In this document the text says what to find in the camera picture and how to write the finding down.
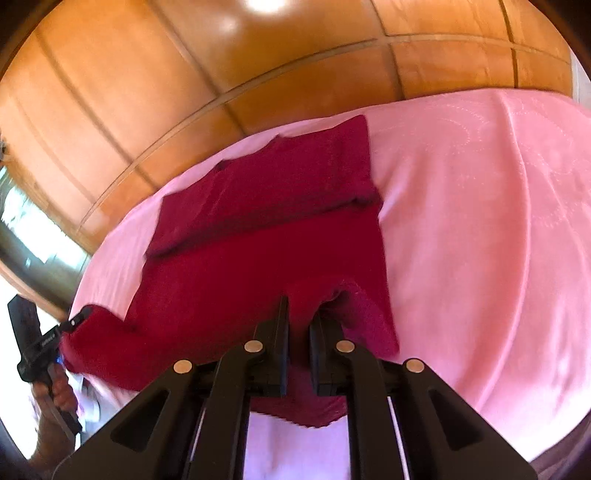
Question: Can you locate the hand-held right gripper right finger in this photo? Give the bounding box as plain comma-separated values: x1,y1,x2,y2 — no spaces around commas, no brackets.
308,314,539,480

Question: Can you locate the wooden wardrobe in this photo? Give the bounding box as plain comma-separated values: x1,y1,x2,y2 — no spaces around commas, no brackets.
0,0,578,305

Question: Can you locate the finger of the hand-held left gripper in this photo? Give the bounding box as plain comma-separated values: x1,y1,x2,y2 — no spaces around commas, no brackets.
68,306,94,330

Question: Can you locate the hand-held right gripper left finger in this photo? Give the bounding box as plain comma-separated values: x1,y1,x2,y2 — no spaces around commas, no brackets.
53,295,290,480

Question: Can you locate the maroon knitted sweater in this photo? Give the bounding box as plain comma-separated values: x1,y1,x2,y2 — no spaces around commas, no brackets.
60,114,400,428

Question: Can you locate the person's left forearm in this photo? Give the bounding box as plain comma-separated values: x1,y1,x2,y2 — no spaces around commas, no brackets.
27,405,77,468

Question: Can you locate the pink blanket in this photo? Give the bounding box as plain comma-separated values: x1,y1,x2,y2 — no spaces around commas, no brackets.
69,88,591,480

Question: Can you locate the window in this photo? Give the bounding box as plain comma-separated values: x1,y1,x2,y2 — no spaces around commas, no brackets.
0,166,88,315

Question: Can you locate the person's left hand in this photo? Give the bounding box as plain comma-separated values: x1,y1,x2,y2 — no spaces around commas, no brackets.
30,368,77,412

